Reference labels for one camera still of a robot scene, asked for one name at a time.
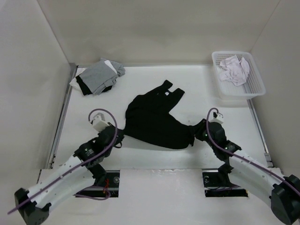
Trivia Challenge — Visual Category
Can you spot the black tank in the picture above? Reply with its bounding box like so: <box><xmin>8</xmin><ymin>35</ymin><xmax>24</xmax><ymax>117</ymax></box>
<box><xmin>124</xmin><ymin>80</ymin><xmax>203</xmax><ymax>150</ymax></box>
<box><xmin>75</xmin><ymin>76</ymin><xmax>113</xmax><ymax>96</ymax></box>

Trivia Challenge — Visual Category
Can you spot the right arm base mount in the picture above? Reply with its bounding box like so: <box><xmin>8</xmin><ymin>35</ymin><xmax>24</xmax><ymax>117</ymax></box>
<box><xmin>202</xmin><ymin>170</ymin><xmax>248</xmax><ymax>197</ymax></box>

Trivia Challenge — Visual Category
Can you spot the white plastic laundry basket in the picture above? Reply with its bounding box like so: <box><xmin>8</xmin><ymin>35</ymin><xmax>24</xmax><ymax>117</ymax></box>
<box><xmin>211</xmin><ymin>51</ymin><xmax>266</xmax><ymax>100</ymax></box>

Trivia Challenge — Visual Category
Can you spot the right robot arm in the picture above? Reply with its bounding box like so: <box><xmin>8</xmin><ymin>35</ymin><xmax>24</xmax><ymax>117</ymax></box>
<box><xmin>193</xmin><ymin>119</ymin><xmax>300</xmax><ymax>225</ymax></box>

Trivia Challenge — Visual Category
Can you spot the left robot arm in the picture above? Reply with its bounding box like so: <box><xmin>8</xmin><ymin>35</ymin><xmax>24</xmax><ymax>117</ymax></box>
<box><xmin>14</xmin><ymin>126</ymin><xmax>124</xmax><ymax>225</ymax></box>

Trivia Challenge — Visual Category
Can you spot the metal table edge rail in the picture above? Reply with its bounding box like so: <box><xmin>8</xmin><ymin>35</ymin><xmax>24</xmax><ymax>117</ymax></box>
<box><xmin>44</xmin><ymin>63</ymin><xmax>78</xmax><ymax>169</ymax></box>

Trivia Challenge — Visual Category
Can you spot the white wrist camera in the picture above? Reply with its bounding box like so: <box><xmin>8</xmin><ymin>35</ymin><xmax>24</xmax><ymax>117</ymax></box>
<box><xmin>90</xmin><ymin>112</ymin><xmax>110</xmax><ymax>133</ymax></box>
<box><xmin>210</xmin><ymin>112</ymin><xmax>224</xmax><ymax>124</ymax></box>

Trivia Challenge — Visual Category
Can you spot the black folded tank top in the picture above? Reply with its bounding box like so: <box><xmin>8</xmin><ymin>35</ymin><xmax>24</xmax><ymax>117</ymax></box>
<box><xmin>75</xmin><ymin>76</ymin><xmax>113</xmax><ymax>96</ymax></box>

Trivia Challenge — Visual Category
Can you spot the grey folded tank top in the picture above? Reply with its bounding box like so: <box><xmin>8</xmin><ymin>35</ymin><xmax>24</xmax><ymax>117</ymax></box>
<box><xmin>78</xmin><ymin>58</ymin><xmax>126</xmax><ymax>95</ymax></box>

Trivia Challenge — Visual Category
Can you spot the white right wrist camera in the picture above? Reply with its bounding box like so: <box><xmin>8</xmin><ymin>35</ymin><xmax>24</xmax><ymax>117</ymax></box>
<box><xmin>210</xmin><ymin>112</ymin><xmax>224</xmax><ymax>124</ymax></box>

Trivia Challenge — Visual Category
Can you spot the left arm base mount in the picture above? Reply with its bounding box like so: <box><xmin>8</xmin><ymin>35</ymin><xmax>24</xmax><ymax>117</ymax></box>
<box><xmin>75</xmin><ymin>170</ymin><xmax>120</xmax><ymax>200</ymax></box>

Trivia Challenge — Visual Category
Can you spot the white crumpled tank top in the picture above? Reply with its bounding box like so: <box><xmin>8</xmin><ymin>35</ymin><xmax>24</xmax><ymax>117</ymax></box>
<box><xmin>219</xmin><ymin>55</ymin><xmax>250</xmax><ymax>86</ymax></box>

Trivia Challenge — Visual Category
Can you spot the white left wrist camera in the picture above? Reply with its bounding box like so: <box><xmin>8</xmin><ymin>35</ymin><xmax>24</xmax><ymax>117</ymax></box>
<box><xmin>90</xmin><ymin>112</ymin><xmax>110</xmax><ymax>133</ymax></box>

